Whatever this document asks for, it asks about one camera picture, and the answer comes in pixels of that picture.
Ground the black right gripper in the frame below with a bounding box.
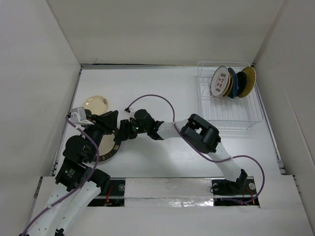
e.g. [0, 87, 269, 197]
[114, 119, 149, 142]

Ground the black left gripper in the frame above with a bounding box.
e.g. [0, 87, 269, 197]
[82, 109, 118, 161]

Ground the beige plate with dark rim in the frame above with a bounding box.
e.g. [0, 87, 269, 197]
[98, 128, 122, 162]

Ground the white plate with red characters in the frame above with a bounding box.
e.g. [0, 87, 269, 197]
[210, 65, 230, 97]

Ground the yellow brown patterned plate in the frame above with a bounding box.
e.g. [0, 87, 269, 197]
[222, 67, 234, 97]

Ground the dark blue leaf-shaped plate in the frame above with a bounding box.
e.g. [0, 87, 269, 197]
[228, 67, 238, 98]

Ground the glossy black round plate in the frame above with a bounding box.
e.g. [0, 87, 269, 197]
[236, 71, 247, 97]

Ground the round bamboo woven plate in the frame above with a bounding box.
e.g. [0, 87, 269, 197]
[239, 66, 256, 98]

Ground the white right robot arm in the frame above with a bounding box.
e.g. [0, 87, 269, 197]
[114, 109, 248, 196]

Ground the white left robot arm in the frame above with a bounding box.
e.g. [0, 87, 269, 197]
[21, 107, 118, 236]

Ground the pale cream glossy plate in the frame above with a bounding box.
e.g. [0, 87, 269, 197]
[83, 95, 108, 115]

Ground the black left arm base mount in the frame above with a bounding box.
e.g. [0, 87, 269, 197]
[88, 178, 126, 207]

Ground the white wire dish rack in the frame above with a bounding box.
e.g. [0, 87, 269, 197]
[196, 61, 263, 129]

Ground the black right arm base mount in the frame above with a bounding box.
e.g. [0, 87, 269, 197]
[210, 178, 259, 207]

